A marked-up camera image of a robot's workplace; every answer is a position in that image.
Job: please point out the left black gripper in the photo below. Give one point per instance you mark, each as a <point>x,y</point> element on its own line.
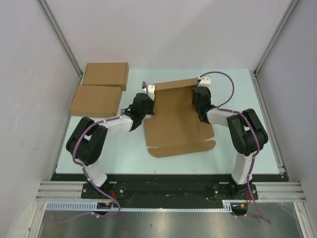
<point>150,101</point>

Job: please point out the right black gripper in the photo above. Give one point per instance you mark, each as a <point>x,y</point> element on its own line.
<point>193,100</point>

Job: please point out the cardboard box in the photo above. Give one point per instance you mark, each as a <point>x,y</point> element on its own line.
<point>95,101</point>
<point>111,74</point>
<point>175,128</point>

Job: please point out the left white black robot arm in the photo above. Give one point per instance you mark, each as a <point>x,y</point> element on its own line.
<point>87,140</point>

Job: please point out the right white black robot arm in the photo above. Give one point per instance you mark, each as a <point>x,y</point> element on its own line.
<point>247,133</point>

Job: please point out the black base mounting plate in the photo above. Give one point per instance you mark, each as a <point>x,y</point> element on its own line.
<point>125,186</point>

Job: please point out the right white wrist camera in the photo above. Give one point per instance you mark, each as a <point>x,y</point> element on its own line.
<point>204,81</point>

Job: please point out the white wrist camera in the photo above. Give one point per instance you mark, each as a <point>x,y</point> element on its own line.
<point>204,81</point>
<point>149,89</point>

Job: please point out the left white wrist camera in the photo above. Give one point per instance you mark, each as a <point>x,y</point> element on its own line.
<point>149,89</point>

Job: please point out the left aluminium frame post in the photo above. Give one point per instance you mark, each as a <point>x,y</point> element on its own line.
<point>48,13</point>

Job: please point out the aluminium frame post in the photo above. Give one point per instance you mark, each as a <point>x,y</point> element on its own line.
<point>276,35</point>
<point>48,13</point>

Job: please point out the white slotted cable duct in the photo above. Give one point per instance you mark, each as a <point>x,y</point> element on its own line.
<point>103,206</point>

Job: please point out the aluminium front rail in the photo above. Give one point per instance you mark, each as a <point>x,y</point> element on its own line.
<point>262,191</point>

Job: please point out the right aluminium frame post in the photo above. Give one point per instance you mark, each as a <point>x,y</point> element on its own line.
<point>276,35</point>

